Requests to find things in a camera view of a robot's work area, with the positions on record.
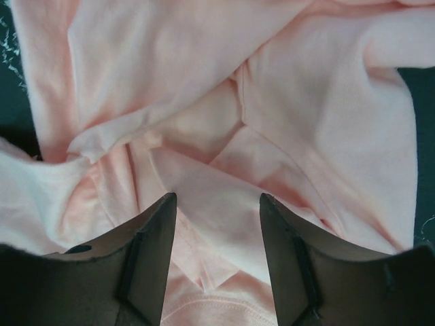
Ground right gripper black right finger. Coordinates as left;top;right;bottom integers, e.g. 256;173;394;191
260;194;434;325

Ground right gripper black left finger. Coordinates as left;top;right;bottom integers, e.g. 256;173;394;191
1;193;177;325

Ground pink t-shirt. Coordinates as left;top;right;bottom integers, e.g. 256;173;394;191
1;1;434;325

